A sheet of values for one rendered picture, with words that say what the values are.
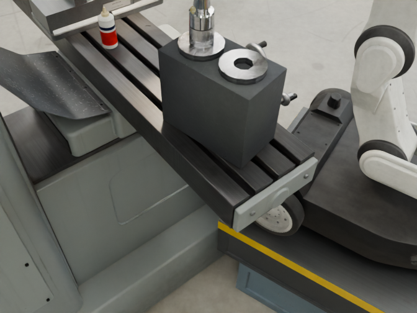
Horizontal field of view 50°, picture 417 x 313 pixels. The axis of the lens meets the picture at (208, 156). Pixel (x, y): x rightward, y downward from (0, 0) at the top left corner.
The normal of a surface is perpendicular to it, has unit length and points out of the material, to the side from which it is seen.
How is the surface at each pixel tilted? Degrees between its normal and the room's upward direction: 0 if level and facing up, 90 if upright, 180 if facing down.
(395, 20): 90
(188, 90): 90
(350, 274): 0
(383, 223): 0
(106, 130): 90
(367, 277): 0
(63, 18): 90
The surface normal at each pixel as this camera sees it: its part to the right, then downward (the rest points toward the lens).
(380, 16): -0.54, 0.63
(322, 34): 0.02, -0.66
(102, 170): 0.62, 0.60
